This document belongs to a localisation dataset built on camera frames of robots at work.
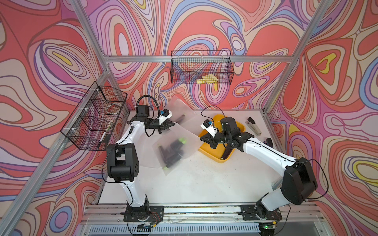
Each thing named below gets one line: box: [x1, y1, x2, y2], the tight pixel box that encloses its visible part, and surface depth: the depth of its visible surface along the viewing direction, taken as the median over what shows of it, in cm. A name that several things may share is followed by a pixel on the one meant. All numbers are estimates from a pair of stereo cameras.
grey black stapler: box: [245, 117, 262, 137], surface depth 109 cm
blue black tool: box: [263, 137, 274, 149], surface depth 98 cm
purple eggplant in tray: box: [220, 147, 234, 160], surface depth 93 cm
